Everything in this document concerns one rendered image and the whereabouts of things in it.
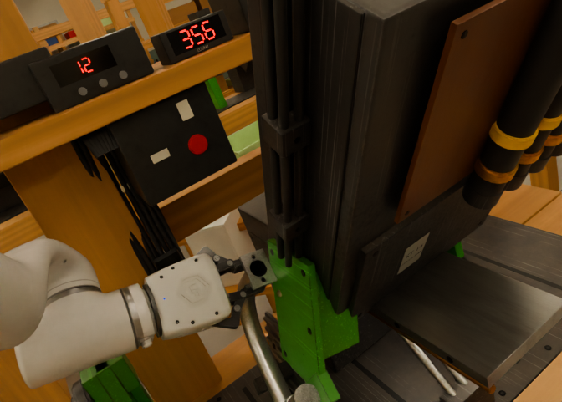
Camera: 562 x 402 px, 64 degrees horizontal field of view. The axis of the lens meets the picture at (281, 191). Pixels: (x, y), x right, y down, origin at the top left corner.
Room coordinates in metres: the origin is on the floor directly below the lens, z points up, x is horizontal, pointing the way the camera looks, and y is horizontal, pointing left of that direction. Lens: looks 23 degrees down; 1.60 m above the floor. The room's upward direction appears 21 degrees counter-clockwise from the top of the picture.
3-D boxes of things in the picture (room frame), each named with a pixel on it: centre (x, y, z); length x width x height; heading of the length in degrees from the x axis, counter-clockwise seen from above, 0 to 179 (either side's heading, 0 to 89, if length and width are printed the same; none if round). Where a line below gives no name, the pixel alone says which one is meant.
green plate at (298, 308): (0.55, 0.01, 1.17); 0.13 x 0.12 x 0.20; 112
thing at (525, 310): (0.57, -0.14, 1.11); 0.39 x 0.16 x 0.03; 22
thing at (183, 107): (0.78, 0.15, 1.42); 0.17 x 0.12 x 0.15; 112
